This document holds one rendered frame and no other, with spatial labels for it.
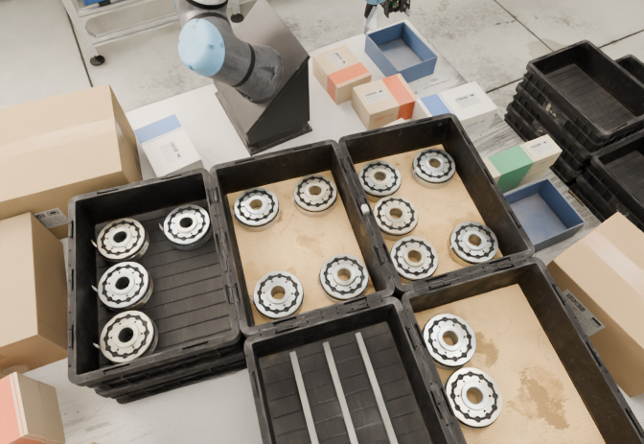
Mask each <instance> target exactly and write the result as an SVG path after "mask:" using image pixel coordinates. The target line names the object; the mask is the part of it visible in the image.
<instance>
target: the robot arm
mask: <svg viewBox="0 0 644 444"><path fill-rule="evenodd" d="M365 1H366V2H367V4H366V7H365V12H364V19H363V33H364V34H365V35H366V34H367V32H368V30H369V28H370V29H372V30H373V31H375V30H376V29H377V28H378V20H377V18H378V15H379V13H380V8H379V7H377V4H380V5H381V6H382V7H383V13H384V15H385V16H386V17H387V18H389V13H391V12H398V11H400V12H405V13H406V14H407V15H408V16H410V12H412V13H414V11H412V10H411V9H410V0H409V1H408V0H365ZM227 5H228V0H174V6H175V9H176V12H177V14H178V16H179V20H180V23H181V27H182V31H181V33H180V36H179V40H180V42H179V43H178V53H179V56H180V59H181V61H182V62H183V64H184V65H185V66H186V67H187V68H189V69H190V70H192V71H194V72H195V73H197V74H199V75H200V76H204V77H208V78H210V79H213V80H215V81H218V82H222V83H224V84H227V85H229V86H232V87H233V88H234V89H235V90H236V91H238V92H239V93H240V94H241V95H242V96H243V97H244V98H245V99H246V100H247V101H250V102H252V103H255V104H260V103H264V102H266V101H267V100H269V99H270V98H271V97H272V96H273V95H274V94H275V93H276V91H277V90H278V88H279V86H280V84H281V81H282V78H283V75H284V63H283V59H282V57H281V55H280V53H279V52H278V51H277V50H275V49H273V48H271V47H269V46H266V45H256V44H249V43H247V42H245V41H243V40H241V39H239V38H237V37H236V36H235V35H234V33H233V30H232V27H231V24H230V22H229V19H228V16H227Z"/></svg>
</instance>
